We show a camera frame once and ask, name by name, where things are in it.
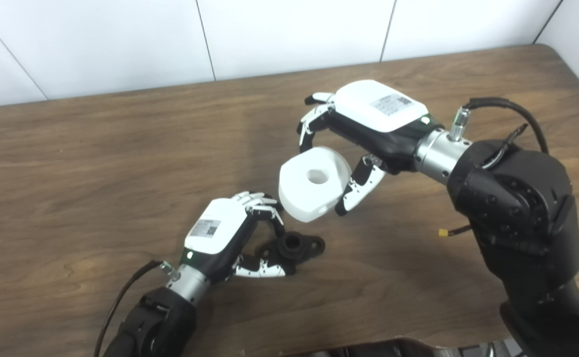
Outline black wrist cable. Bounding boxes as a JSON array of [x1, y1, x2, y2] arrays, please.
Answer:
[[94, 260, 174, 357], [448, 97, 550, 155]]

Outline yellow tipped wire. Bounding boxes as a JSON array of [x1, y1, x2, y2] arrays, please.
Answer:
[[438, 224, 473, 238]]

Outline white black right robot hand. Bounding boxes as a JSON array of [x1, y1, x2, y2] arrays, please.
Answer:
[[297, 79, 441, 216]]

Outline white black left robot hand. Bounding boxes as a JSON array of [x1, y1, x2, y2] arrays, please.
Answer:
[[179, 191, 288, 284]]

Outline black flanged holder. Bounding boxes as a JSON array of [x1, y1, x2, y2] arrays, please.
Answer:
[[260, 231, 326, 272]]

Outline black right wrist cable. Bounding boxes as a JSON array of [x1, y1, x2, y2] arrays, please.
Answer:
[[448, 97, 550, 155]]

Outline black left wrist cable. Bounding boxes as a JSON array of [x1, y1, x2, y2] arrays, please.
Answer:
[[94, 260, 174, 357]]

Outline round white piece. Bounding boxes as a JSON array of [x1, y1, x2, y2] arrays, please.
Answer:
[[278, 146, 352, 223]]

